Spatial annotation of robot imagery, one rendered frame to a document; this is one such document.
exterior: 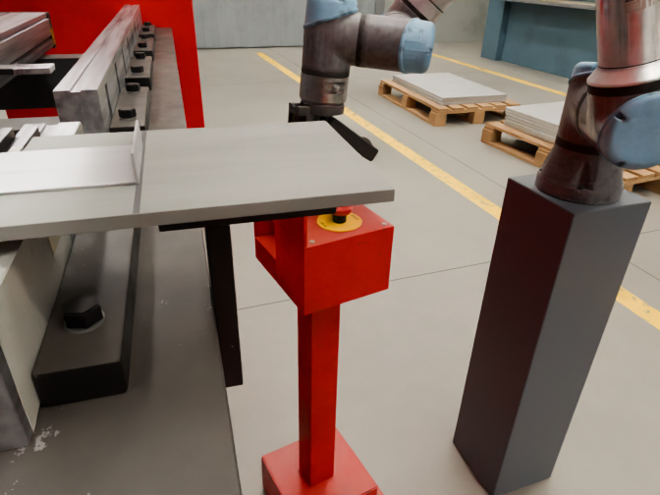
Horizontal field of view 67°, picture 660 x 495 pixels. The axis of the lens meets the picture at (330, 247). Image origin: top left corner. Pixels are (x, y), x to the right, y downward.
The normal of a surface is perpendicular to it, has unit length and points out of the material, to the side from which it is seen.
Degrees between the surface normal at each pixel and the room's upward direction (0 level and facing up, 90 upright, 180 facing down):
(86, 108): 90
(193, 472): 0
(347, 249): 90
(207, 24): 90
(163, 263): 0
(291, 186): 0
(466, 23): 90
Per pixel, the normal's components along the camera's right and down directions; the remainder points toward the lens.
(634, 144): -0.10, 0.59
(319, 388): 0.49, 0.43
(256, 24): 0.18, 0.49
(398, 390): 0.02, -0.87
